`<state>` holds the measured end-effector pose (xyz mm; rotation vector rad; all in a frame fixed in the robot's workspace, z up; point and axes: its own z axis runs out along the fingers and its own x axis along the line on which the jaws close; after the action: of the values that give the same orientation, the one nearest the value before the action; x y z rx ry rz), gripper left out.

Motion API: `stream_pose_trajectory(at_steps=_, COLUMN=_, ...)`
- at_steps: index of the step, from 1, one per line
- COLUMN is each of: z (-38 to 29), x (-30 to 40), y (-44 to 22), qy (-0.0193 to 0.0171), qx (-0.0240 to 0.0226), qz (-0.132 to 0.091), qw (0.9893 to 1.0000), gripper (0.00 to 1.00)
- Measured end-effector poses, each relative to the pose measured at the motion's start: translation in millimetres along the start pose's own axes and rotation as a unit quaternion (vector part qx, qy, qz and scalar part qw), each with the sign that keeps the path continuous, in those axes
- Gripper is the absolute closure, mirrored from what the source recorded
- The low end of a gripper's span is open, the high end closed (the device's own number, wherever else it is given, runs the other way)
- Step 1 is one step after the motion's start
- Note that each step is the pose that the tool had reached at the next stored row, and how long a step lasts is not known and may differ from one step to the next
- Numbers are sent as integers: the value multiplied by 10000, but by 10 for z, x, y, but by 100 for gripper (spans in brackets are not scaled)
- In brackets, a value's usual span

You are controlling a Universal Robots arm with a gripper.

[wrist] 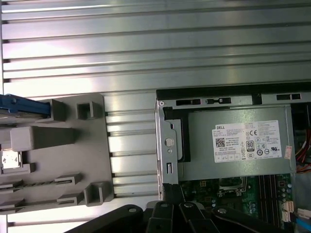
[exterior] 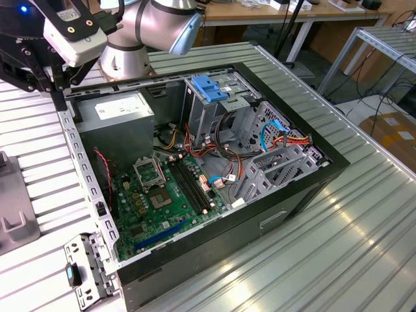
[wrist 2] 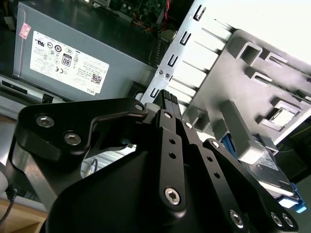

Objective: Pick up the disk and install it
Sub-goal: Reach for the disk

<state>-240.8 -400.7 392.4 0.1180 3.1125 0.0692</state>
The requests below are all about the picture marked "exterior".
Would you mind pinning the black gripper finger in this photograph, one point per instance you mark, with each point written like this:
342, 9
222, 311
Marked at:
39, 70
83, 73

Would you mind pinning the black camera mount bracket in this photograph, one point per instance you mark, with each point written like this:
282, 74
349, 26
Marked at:
79, 27

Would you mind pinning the blue expansion slot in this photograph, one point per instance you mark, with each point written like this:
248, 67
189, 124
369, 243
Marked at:
162, 234

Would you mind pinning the grey metal disk bay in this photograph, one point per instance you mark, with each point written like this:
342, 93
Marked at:
256, 175

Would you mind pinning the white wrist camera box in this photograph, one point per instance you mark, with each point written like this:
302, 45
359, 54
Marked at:
78, 45

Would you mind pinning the blue drive cage latch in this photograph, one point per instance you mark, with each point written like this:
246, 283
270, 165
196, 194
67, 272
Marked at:
208, 86

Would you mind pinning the small white box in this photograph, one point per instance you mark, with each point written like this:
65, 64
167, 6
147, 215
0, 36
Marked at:
279, 4

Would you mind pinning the black RAM slot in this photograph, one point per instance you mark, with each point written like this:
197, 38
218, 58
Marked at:
190, 188
198, 185

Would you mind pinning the grey parts rack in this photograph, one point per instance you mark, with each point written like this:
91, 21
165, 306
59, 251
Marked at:
13, 195

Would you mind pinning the CPU socket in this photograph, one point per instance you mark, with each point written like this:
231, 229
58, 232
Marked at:
160, 199

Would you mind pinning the brown cardboard box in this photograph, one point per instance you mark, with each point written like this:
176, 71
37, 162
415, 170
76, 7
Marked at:
377, 130

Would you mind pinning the hinged metal slot retainer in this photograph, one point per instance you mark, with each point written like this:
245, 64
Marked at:
89, 260

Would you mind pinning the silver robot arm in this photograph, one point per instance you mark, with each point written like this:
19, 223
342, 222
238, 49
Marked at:
123, 61

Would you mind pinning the metal slat side table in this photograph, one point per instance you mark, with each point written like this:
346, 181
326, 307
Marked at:
386, 40

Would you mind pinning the black open PC case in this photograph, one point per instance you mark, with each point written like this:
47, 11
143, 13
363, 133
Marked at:
208, 247

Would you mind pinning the green motherboard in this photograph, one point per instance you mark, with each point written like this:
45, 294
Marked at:
182, 216

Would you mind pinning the wooden top desk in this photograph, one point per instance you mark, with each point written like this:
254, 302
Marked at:
260, 13

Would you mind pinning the grey optical drive cage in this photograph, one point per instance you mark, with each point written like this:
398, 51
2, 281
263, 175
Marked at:
201, 117

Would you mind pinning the white paper tag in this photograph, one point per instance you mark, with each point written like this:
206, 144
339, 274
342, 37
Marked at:
238, 203

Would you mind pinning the grey power supply unit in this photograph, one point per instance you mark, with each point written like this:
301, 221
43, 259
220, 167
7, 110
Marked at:
113, 136

